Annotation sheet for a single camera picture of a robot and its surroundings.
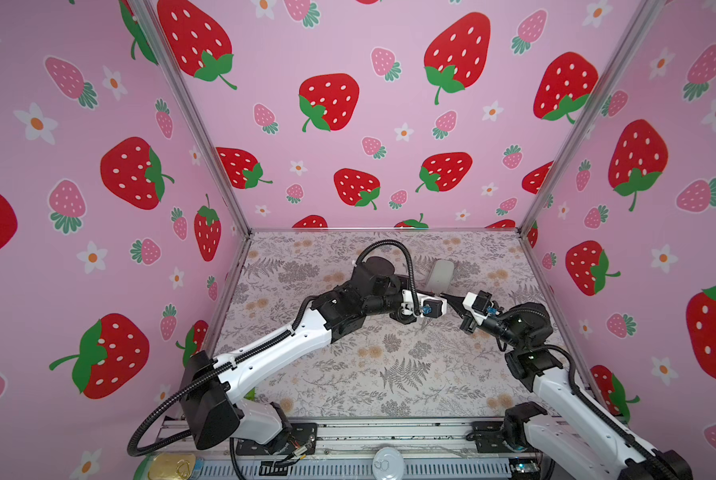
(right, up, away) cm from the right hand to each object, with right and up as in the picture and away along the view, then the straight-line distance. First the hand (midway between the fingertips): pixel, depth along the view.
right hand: (444, 293), depth 71 cm
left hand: (-4, +2, -3) cm, 5 cm away
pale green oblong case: (+8, +2, +36) cm, 37 cm away
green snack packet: (-51, -29, +11) cm, 60 cm away
